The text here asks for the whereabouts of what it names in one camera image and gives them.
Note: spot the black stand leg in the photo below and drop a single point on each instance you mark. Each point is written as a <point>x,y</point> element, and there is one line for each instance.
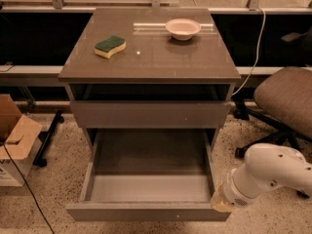
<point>45,137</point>

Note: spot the grey drawer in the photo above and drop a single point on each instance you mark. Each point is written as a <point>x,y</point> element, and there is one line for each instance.
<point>152,106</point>
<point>148,175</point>

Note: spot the grey drawer cabinet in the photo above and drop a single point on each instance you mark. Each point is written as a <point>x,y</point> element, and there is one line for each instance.
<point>152,55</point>

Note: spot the white bowl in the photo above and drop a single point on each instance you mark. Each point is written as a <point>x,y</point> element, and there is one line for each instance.
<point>182,29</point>

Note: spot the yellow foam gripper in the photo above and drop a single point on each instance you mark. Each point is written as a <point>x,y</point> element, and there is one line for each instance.
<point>234,195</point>

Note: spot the green yellow sponge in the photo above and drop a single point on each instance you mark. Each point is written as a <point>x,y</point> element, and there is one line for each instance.
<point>110,46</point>

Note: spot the grey top drawer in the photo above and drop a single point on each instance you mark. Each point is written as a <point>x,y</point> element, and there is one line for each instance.
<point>152,106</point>

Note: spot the cardboard box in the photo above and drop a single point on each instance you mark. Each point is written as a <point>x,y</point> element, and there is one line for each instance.
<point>21,137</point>

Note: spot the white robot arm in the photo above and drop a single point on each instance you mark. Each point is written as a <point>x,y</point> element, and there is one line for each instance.
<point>266,167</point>

